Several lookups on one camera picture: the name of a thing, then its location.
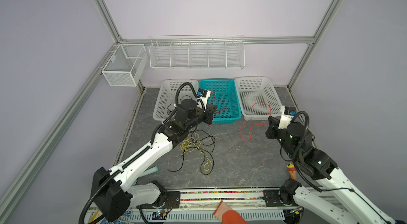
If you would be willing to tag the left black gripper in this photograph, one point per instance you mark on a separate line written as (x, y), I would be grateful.
(209, 112)

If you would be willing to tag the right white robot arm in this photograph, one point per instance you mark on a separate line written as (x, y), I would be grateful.
(336, 200)

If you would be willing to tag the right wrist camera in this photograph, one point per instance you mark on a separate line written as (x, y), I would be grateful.
(287, 114)

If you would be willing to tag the white plastic basket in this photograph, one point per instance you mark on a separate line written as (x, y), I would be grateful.
(166, 98)
(257, 97)

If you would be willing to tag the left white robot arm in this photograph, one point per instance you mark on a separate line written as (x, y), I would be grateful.
(114, 190)

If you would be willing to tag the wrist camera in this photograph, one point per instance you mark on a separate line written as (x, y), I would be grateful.
(203, 96)
(287, 114)

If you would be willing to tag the white mesh wall box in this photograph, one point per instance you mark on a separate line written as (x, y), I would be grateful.
(125, 65)

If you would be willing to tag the white wire wall shelf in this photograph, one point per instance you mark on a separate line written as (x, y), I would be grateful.
(197, 52)

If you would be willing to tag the toy ice cream cone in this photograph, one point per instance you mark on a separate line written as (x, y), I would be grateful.
(292, 171)

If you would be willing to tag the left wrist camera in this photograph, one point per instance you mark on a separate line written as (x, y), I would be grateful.
(203, 96)

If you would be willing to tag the left white plastic basket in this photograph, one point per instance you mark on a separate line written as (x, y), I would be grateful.
(166, 98)

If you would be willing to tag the colourful bead strip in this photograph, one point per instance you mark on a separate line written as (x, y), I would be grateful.
(218, 195)

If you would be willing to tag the teal plastic basket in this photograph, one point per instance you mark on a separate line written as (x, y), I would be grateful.
(224, 95)

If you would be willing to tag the right white plastic basket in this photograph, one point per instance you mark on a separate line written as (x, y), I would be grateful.
(257, 97)

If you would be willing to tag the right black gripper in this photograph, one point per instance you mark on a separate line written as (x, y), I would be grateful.
(273, 129)

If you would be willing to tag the orange red glove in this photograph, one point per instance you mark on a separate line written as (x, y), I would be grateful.
(227, 215)

